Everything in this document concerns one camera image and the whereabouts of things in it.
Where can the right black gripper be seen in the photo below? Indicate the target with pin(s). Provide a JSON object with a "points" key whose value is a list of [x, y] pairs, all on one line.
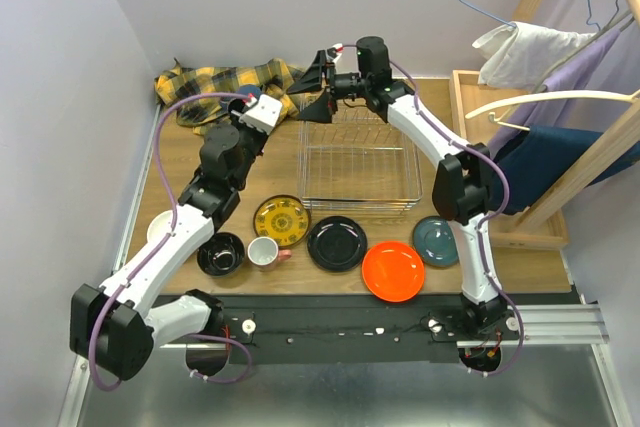
{"points": [[310, 79]]}

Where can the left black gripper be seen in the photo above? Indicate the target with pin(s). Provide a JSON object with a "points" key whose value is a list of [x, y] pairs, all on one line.
{"points": [[238, 107]]}

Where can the wire metal dish rack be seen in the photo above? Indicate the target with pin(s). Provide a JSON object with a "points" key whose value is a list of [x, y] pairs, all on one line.
{"points": [[357, 161]]}

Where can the pink white mug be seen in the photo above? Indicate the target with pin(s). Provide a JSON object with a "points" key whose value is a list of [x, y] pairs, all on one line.
{"points": [[264, 253]]}

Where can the blue mug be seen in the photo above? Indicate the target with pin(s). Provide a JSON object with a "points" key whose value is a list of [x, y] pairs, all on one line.
{"points": [[238, 104]]}

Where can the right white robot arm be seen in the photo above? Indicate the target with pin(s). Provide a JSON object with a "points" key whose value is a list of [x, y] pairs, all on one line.
{"points": [[464, 171]]}

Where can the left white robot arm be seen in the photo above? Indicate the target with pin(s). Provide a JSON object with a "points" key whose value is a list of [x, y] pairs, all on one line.
{"points": [[203, 207]]}

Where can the yellow plaid shirt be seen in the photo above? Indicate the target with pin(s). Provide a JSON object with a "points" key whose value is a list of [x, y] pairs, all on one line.
{"points": [[272, 78]]}

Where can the yellow patterned plate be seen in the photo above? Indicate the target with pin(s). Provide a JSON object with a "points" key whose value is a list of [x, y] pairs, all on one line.
{"points": [[283, 218]]}

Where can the white small plate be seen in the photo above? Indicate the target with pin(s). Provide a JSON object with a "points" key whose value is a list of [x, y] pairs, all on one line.
{"points": [[160, 227]]}

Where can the teal blue plate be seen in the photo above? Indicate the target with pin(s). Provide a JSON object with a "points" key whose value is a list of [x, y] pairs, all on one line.
{"points": [[432, 238]]}

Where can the orange plate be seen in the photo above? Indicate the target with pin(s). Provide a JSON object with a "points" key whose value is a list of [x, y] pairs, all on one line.
{"points": [[393, 271]]}

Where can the white cloth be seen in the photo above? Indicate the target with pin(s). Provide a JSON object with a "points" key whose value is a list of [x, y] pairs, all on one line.
{"points": [[517, 55]]}

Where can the navy blue garment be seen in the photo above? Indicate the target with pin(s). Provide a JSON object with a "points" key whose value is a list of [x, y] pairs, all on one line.
{"points": [[533, 160]]}

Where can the purple garment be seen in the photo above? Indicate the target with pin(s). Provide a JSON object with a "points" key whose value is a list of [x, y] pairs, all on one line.
{"points": [[573, 72]]}

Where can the left white camera module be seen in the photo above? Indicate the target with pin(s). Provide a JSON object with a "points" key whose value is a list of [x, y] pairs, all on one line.
{"points": [[262, 114]]}

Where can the white camera module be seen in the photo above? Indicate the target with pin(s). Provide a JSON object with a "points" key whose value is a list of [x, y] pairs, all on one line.
{"points": [[262, 114], [334, 53]]}

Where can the right white camera module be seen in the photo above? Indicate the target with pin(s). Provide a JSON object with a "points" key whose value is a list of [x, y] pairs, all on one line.
{"points": [[334, 53]]}

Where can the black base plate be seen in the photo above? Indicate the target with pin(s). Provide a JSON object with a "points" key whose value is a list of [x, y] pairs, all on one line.
{"points": [[415, 346]]}

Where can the wooden clothes rack frame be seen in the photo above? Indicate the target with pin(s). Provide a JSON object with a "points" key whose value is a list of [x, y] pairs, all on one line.
{"points": [[618, 138]]}

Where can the aluminium rail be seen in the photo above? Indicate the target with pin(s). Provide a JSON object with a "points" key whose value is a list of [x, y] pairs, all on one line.
{"points": [[540, 325]]}

